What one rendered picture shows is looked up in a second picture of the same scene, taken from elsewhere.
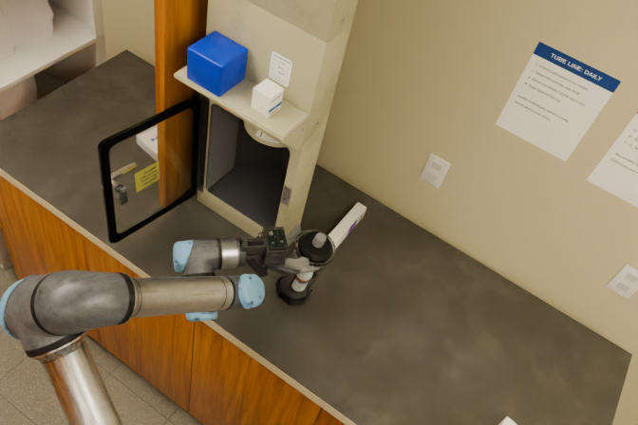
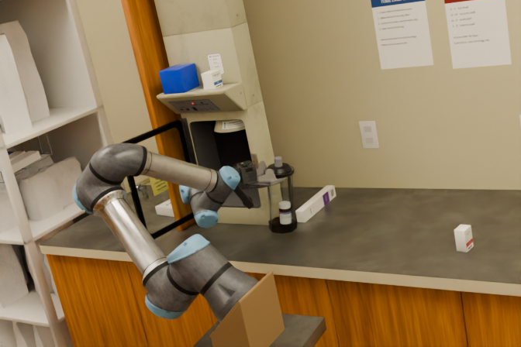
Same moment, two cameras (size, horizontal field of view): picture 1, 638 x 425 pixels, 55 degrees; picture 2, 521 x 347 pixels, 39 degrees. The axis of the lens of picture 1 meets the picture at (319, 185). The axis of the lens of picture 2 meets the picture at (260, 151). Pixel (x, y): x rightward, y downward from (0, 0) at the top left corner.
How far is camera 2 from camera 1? 1.64 m
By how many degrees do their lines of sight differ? 33
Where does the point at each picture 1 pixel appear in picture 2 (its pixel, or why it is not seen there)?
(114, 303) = (134, 149)
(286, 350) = (285, 257)
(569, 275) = (498, 155)
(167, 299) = (168, 160)
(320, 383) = (315, 262)
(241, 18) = (185, 46)
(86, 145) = not seen: hidden behind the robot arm
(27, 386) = not seen: outside the picture
